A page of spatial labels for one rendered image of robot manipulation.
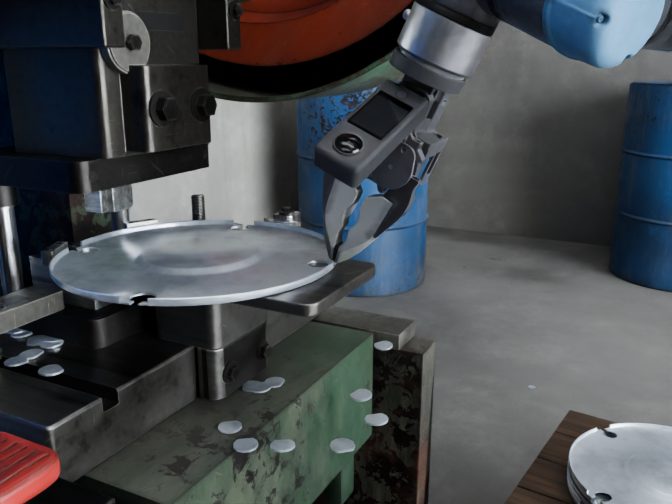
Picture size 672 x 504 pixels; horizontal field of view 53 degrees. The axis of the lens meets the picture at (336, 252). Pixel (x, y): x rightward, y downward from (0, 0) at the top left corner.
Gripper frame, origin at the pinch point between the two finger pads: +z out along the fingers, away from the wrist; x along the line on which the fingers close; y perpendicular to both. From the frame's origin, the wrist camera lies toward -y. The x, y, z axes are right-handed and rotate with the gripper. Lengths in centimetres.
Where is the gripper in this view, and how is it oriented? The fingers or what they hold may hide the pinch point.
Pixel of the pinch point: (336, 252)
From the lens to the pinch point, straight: 67.8
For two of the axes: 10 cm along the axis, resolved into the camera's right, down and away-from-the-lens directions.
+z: -3.9, 8.2, 4.2
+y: 4.2, -2.5, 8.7
